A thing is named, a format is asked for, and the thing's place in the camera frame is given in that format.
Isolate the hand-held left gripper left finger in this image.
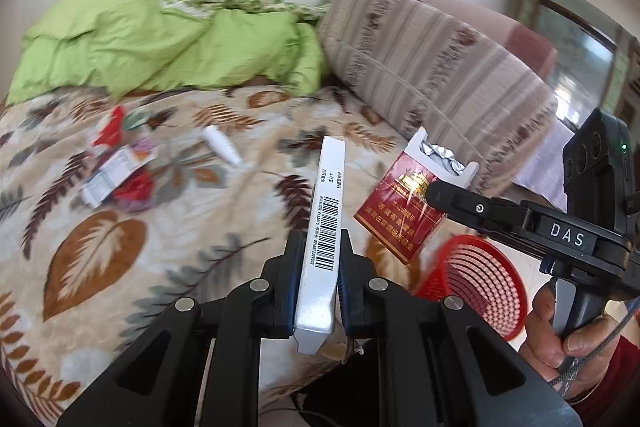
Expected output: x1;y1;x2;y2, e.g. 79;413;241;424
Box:
57;231;307;427

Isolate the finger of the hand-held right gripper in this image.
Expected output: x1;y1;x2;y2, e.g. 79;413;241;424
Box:
424;181;532;248

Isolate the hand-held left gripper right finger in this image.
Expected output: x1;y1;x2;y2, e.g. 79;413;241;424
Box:
337;229;583;427

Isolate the white barcode box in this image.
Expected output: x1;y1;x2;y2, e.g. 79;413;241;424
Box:
294;136;346;355

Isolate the red cigarette pack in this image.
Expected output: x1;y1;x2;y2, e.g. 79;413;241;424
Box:
353;127;480;265

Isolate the red plastic basket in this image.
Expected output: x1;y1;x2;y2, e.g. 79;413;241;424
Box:
412;235;527;342

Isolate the purple paper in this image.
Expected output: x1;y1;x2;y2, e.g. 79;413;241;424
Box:
120;195;153;214

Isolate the person's right forearm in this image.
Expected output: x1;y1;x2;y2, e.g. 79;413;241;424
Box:
570;336;640;408

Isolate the person's right hand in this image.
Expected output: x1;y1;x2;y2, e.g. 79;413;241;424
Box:
518;279;621;390

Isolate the white bed sheet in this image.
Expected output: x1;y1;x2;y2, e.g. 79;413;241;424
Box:
515;122;576;210

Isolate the window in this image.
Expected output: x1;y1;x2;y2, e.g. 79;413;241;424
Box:
510;0;640;128

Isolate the leaf printed blanket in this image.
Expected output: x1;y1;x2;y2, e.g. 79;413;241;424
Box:
0;84;451;410

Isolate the striped pillow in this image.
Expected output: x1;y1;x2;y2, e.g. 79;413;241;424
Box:
317;0;558;195

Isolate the white tube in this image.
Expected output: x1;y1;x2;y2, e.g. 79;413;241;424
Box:
202;125;242;166

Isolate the red wrapper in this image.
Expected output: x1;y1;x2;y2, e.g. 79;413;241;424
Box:
90;106;126;150
114;172;153;202

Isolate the white printed packet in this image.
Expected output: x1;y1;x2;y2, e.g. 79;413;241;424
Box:
80;146;151;209

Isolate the green quilt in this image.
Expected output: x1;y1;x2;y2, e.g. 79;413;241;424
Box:
6;0;331;105

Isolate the grey braided cable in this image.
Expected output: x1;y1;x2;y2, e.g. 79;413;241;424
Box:
552;299;640;394

